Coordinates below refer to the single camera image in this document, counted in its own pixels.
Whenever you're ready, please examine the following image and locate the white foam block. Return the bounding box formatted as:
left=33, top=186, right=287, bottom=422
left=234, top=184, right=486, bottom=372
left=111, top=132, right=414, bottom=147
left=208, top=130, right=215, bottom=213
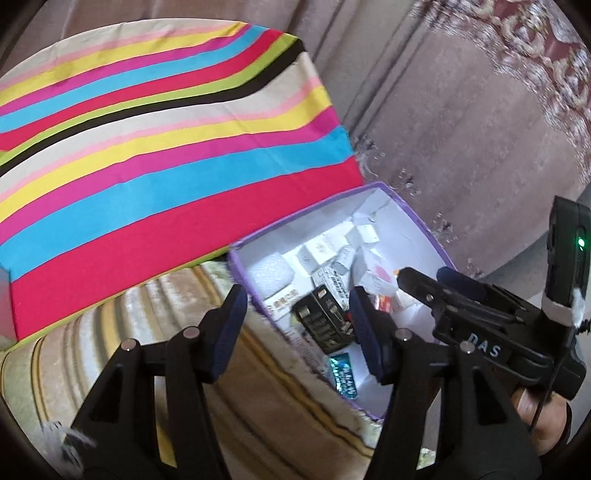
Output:
left=246, top=252, right=296, bottom=299

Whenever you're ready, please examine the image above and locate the rainbow striped tablecloth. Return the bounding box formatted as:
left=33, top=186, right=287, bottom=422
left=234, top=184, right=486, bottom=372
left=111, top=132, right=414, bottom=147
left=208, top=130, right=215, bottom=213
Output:
left=1, top=18, right=362, bottom=338

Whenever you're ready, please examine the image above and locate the rainbow striped pouch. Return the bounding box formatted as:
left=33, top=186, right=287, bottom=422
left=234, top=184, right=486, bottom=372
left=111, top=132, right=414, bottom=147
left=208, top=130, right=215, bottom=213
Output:
left=370, top=295, right=394, bottom=314

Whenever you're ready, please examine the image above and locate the purple white cardboard box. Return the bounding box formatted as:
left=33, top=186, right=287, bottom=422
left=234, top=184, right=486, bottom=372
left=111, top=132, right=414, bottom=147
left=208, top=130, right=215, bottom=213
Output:
left=229, top=182, right=453, bottom=419

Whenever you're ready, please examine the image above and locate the white box diamond logo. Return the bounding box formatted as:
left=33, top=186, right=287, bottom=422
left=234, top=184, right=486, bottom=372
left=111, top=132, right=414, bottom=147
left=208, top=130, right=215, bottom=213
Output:
left=297, top=235, right=337, bottom=275

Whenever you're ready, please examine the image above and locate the person right hand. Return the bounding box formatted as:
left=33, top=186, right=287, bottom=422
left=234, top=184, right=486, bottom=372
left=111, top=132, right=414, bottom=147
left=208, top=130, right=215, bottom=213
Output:
left=511, top=389, right=572, bottom=456

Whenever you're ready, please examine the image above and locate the white barcode box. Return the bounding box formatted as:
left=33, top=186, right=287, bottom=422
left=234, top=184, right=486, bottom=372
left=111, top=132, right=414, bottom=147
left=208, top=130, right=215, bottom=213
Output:
left=311, top=266, right=349, bottom=311

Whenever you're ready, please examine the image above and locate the gold dental box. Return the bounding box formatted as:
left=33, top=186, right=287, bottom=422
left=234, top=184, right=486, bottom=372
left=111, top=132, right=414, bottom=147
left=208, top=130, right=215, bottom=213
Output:
left=263, top=285, right=301, bottom=322

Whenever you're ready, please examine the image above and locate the white text-covered box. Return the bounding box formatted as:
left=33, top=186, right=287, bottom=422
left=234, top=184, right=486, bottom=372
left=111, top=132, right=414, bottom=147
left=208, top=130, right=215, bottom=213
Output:
left=0, top=268, right=17, bottom=351

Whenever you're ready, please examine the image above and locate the small white cube box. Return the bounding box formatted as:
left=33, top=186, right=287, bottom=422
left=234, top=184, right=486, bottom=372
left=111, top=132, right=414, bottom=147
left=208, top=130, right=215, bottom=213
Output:
left=352, top=224, right=380, bottom=245

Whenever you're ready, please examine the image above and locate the black trimmer box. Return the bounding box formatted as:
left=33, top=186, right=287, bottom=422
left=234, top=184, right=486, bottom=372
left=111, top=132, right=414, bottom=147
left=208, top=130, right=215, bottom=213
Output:
left=293, top=285, right=356, bottom=355

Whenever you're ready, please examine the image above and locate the white box pink blot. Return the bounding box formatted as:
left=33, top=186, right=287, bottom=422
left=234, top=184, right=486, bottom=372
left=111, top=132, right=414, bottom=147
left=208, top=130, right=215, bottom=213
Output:
left=351, top=247, right=398, bottom=297

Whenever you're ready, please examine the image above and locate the shiny blue foil box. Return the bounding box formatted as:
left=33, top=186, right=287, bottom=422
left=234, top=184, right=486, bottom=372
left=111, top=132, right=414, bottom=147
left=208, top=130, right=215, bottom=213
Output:
left=329, top=353, right=359, bottom=400

